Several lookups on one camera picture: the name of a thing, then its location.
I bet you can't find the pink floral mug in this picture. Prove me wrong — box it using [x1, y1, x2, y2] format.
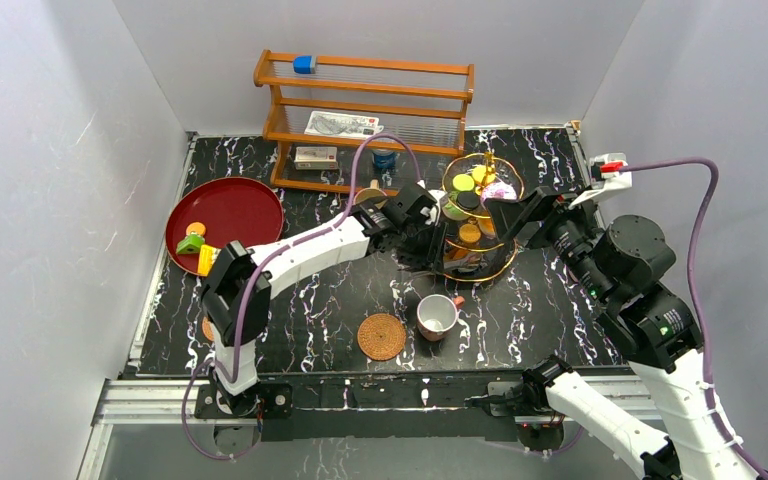
[416, 294, 465, 342]

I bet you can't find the blue white eraser block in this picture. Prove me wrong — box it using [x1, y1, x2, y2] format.
[292, 55, 317, 75]

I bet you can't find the wooden shelf rack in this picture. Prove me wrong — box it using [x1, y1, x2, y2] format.
[253, 49, 475, 193]

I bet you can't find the centre woven rattan coaster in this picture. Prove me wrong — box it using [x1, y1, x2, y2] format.
[357, 313, 407, 361]

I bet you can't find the red round tray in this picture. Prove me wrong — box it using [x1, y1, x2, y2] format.
[164, 177, 284, 275]

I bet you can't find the small orange macaron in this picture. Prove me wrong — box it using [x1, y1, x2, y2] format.
[186, 222, 206, 237]

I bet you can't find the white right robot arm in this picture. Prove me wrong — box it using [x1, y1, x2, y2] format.
[486, 188, 768, 479]

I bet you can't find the orange round cookie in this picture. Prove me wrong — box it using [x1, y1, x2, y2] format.
[470, 165, 492, 186]
[458, 223, 482, 245]

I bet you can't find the pink frosted donut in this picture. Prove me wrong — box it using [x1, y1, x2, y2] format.
[480, 181, 519, 205]

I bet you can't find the small white red box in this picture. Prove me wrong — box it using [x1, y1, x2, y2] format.
[293, 145, 339, 170]

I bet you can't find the blue bottle cap jar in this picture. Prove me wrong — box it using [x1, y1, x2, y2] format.
[372, 149, 397, 170]

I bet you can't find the white plastic packet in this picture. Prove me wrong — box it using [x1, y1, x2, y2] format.
[304, 111, 383, 141]

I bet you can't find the orange white round cake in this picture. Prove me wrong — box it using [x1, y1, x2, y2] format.
[477, 218, 496, 238]

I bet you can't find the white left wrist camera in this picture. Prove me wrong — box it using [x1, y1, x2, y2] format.
[421, 190, 446, 225]

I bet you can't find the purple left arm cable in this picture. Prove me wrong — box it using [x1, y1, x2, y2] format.
[180, 133, 423, 463]

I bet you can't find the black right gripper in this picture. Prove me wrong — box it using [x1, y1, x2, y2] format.
[481, 184, 612, 302]

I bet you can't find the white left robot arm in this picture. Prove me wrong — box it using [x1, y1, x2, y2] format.
[200, 182, 445, 416]

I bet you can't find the green round cookie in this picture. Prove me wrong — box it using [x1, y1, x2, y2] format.
[452, 173, 476, 192]

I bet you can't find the left woven rattan coaster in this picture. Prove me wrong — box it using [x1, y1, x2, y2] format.
[201, 316, 215, 343]

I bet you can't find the green triangular toy cake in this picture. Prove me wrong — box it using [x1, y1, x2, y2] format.
[175, 233, 205, 255]

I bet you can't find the green frosted donut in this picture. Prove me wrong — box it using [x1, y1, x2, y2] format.
[441, 196, 469, 222]

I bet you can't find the woven rattan coaster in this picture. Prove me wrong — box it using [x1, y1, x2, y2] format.
[357, 313, 407, 361]
[201, 316, 215, 343]

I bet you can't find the black round cookie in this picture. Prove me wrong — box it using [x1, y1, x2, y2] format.
[455, 191, 481, 212]

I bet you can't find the three-tier glass gold stand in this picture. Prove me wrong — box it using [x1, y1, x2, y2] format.
[439, 151, 525, 283]

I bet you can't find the yellow striped toy cake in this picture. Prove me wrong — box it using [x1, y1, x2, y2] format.
[197, 244, 220, 277]

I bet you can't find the beige ceramic pitcher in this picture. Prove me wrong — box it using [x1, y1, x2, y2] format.
[353, 179, 388, 208]

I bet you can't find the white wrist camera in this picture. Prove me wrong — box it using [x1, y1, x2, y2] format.
[570, 152, 633, 208]
[421, 190, 446, 225]

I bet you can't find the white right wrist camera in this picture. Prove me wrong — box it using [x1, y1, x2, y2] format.
[570, 152, 633, 208]

